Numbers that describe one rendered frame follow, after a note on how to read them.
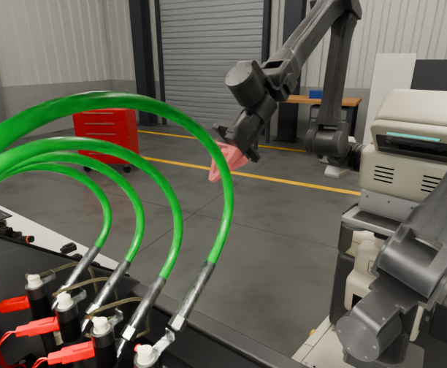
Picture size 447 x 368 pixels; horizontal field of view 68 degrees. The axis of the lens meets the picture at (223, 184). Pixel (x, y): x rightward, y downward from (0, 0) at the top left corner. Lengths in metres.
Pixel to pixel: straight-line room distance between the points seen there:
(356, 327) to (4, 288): 0.54
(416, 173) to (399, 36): 5.55
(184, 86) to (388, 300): 7.45
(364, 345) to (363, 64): 6.18
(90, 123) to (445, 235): 4.46
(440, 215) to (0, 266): 0.64
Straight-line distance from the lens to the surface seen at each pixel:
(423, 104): 0.97
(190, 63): 7.63
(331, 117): 0.99
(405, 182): 1.03
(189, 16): 7.67
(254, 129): 0.65
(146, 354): 0.43
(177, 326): 0.45
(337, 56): 1.03
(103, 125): 4.63
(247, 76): 0.62
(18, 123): 0.25
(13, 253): 0.65
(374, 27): 6.49
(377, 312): 0.45
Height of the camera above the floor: 1.46
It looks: 21 degrees down
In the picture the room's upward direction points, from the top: straight up
